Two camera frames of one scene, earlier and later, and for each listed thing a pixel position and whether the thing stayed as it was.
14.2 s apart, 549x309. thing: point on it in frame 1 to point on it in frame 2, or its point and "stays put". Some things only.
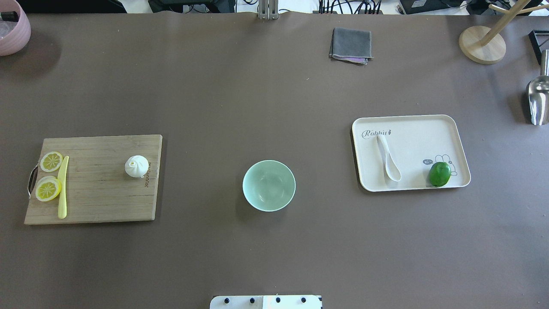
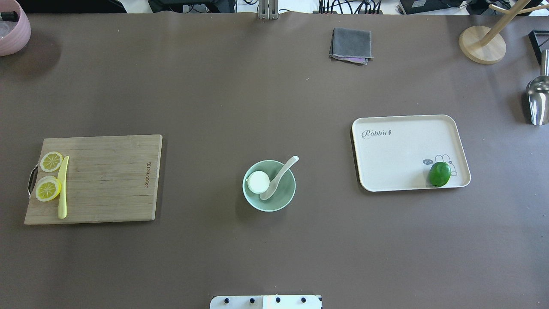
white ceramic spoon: [393, 171] to [266, 194]
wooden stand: [484, 45] stays put
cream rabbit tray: [416, 143] stays put
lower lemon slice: [47, 188] stays put
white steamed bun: [137, 166] to [258, 182]
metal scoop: [538, 94] stays put
